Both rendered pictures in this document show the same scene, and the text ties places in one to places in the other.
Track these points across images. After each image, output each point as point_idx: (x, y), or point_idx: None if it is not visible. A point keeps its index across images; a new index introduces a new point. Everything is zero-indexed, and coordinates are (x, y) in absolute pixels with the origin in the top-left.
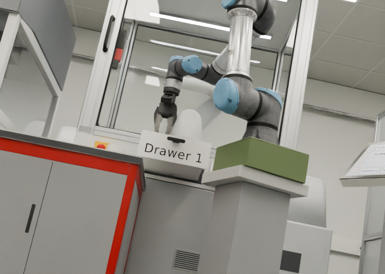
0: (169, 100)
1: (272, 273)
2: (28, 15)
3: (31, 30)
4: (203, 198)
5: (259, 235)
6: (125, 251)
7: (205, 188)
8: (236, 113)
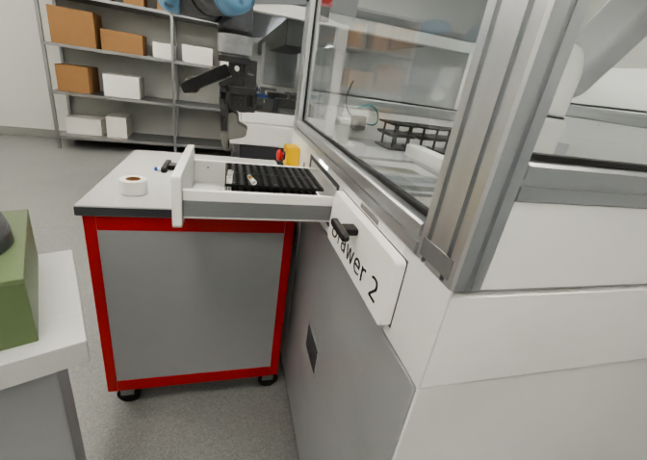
0: (181, 88)
1: None
2: None
3: (295, 5)
4: (329, 259)
5: None
6: (228, 299)
7: None
8: None
